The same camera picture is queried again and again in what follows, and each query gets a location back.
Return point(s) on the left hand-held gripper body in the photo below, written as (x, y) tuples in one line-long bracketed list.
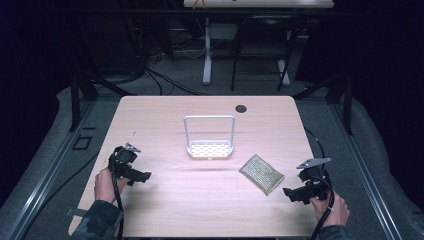
[(121, 160)]

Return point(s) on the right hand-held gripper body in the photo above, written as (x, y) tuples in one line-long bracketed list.
[(316, 181)]

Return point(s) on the green patterned scouring pad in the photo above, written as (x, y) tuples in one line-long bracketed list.
[(261, 174)]

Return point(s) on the person's left hand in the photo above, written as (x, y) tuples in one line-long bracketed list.
[(104, 186)]

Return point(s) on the person's right hand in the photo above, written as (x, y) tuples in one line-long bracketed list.
[(335, 211)]

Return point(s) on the black metal stand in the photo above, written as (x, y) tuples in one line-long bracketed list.
[(347, 103), (75, 100)]

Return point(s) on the black chair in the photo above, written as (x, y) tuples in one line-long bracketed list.
[(266, 23)]

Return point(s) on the white desk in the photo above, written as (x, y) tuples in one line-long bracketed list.
[(260, 3)]

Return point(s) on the grey metal floor rail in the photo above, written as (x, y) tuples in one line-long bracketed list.
[(50, 173), (366, 173)]

